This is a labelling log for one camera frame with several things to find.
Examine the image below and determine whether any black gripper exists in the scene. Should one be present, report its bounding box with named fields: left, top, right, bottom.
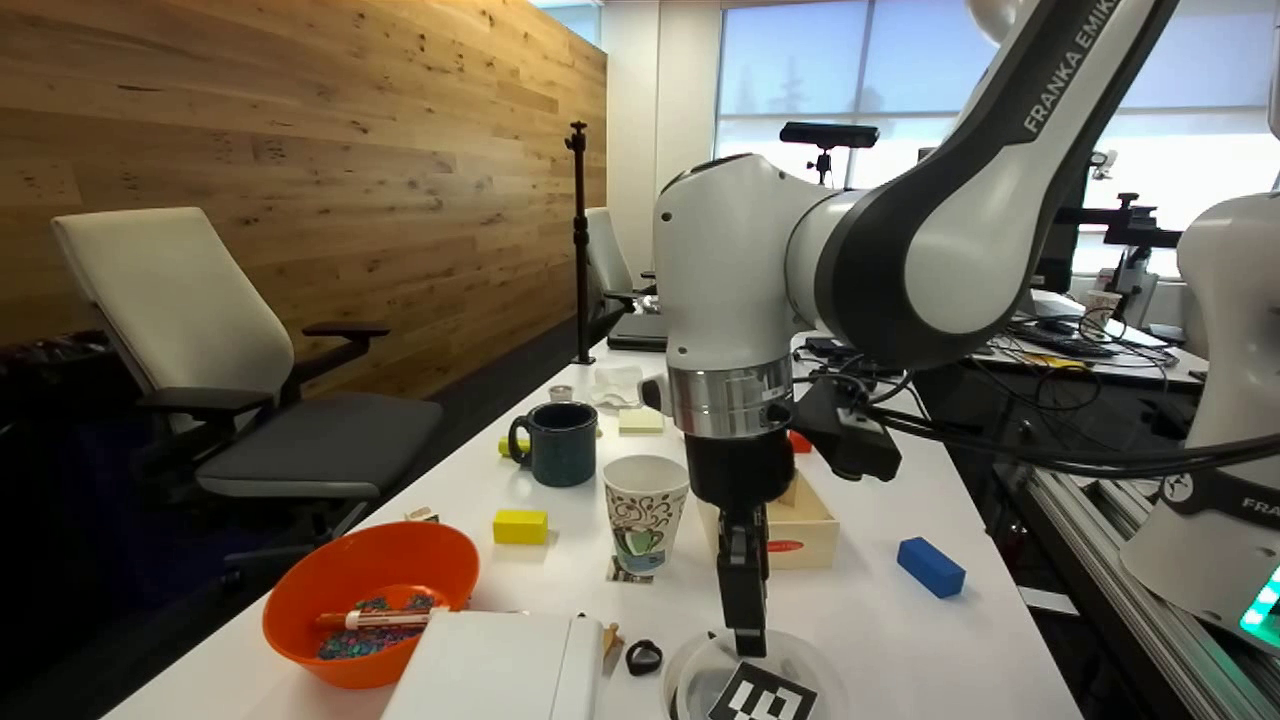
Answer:
left=681, top=426, right=798, bottom=661

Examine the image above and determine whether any clear round plastic container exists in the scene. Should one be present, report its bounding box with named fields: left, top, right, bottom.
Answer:
left=660, top=636, right=849, bottom=720

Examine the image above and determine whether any open wooden box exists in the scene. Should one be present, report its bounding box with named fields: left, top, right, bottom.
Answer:
left=694, top=473, right=844, bottom=574

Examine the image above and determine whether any patterned paper cup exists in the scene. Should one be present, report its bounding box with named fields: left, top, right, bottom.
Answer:
left=598, top=450, right=692, bottom=579

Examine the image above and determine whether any small black pebble-shaped object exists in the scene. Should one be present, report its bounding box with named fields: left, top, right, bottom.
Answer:
left=624, top=636, right=669, bottom=679

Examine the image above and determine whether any blue rectangular block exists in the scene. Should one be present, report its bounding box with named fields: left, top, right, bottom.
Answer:
left=892, top=532, right=967, bottom=603

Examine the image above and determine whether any dark blue mug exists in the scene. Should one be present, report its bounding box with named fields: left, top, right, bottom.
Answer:
left=505, top=398, right=598, bottom=493

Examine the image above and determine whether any yellow rectangular block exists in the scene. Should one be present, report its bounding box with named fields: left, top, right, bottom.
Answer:
left=486, top=502, right=555, bottom=549

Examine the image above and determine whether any flat white box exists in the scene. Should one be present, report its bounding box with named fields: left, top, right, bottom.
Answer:
left=380, top=607, right=604, bottom=720

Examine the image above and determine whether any dark laptop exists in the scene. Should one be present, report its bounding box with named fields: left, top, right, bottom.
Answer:
left=604, top=307, right=672, bottom=355

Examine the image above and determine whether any black tripod pole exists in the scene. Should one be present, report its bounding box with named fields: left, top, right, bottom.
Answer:
left=560, top=116, right=598, bottom=368

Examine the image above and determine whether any marker pen in bowl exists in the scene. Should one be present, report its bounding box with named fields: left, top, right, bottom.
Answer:
left=315, top=594, right=435, bottom=636

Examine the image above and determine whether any orange plastic bowl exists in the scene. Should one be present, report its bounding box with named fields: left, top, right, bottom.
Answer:
left=258, top=516, right=483, bottom=690

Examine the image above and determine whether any white and grey office chair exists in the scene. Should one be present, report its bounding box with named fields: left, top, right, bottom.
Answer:
left=46, top=200, right=446, bottom=536

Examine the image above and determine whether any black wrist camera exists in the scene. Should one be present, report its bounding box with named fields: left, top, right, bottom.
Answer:
left=782, top=377, right=903, bottom=483

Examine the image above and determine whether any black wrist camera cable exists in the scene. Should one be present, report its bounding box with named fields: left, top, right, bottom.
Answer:
left=862, top=395, right=1280, bottom=479

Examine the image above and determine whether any aluminium rail with black base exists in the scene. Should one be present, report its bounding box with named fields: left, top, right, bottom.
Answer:
left=1016, top=464, right=1280, bottom=720

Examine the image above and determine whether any black camera on stand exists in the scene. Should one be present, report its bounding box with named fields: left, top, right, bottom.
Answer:
left=774, top=116, right=882, bottom=191

